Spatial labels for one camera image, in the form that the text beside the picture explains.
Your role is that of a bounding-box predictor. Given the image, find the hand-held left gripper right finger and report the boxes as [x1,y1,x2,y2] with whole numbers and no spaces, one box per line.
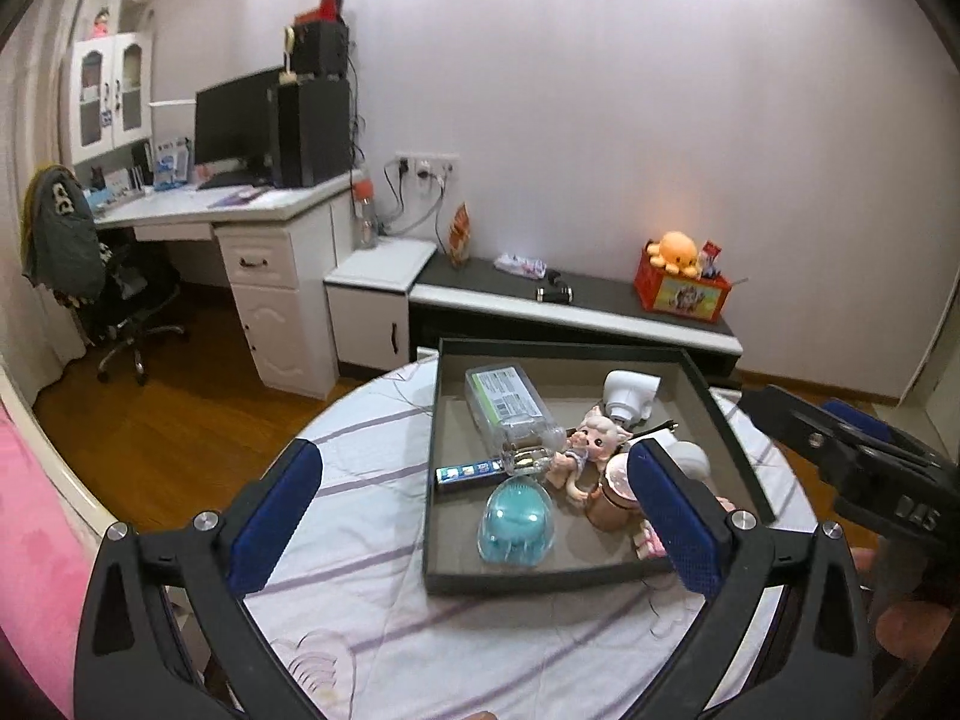
[628,436,875,720]

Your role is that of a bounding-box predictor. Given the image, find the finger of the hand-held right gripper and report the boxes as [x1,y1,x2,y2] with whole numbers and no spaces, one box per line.
[821,399,960,470]
[739,385,893,488]

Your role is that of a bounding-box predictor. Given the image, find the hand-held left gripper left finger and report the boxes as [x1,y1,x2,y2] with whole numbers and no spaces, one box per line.
[71,439,331,720]

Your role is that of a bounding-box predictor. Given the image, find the white round object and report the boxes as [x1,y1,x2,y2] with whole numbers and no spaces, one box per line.
[660,441,710,477]

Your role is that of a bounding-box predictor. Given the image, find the brown cup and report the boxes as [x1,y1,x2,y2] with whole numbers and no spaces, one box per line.
[585,454,646,533]

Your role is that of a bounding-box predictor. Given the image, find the pink-haired doll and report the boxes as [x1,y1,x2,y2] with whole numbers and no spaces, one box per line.
[547,405,631,503]

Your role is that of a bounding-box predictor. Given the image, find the white handheld device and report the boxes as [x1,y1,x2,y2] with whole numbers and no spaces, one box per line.
[602,370,661,425]

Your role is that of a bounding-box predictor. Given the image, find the dark rectangular tray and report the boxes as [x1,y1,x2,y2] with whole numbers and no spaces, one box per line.
[421,337,777,597]

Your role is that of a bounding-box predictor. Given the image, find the long blue printed box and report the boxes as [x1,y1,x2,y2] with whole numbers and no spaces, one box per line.
[435,457,507,492]

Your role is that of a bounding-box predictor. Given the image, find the clear plastic box green label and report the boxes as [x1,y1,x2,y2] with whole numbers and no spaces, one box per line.
[463,364,569,477]

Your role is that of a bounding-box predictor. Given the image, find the person's right hand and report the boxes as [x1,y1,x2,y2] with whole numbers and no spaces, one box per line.
[876,602,960,666]

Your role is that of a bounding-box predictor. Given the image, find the teal brush in clear case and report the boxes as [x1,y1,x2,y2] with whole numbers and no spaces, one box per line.
[478,474,557,567]

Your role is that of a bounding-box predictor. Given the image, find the red printed crate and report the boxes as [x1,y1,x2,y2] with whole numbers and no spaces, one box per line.
[634,251,732,323]

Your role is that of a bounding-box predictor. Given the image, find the white computer desk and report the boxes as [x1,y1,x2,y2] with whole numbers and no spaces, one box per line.
[94,172,357,398]

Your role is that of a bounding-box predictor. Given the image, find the orange octopus plush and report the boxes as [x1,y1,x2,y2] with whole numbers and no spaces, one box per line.
[645,231,702,275]

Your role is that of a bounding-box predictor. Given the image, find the dark-topped tv stand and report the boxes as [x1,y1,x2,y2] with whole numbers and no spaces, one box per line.
[409,255,743,391]

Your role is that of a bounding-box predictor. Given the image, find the white low cabinet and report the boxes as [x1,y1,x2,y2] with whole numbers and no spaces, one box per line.
[324,236,437,380]

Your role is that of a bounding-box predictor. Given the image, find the cream bed footboard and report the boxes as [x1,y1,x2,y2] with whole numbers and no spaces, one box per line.
[0,360,113,541]

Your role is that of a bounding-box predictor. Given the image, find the pink blanket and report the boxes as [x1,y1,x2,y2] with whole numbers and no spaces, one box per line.
[0,397,83,720]

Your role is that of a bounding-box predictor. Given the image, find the black office chair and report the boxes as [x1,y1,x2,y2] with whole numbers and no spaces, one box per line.
[75,240,188,387]

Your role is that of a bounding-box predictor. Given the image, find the clear bottle red cap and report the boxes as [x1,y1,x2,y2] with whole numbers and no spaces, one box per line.
[352,178,378,248]

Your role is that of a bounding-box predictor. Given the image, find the papers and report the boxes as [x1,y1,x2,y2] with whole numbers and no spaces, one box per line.
[199,187,278,209]

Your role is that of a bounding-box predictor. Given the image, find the orange snack bag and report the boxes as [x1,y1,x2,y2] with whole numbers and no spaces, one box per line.
[448,202,473,267]

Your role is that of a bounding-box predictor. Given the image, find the dark grey jacket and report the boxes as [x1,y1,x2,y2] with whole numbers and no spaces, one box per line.
[21,163,106,297]

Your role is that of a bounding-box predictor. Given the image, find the black computer tower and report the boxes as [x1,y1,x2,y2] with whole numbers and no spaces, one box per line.
[271,79,353,188]

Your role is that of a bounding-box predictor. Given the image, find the black computer monitor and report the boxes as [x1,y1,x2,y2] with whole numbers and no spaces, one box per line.
[193,66,282,181]

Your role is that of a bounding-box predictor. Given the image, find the white glass-door hutch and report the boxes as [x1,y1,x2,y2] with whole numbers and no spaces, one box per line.
[60,31,155,166]

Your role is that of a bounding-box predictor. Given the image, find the black speaker box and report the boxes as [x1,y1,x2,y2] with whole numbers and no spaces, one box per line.
[291,21,350,80]

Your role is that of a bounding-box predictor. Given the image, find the black power cable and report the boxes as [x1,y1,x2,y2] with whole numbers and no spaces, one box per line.
[382,157,410,233]

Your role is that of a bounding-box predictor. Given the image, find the grey power cable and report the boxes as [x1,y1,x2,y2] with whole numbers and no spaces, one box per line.
[386,169,451,233]

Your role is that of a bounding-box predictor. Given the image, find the white wall outlet strip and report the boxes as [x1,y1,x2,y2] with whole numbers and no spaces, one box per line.
[395,152,460,179]

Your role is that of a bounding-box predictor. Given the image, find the black computer cables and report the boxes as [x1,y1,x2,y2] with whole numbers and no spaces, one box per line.
[349,37,368,166]

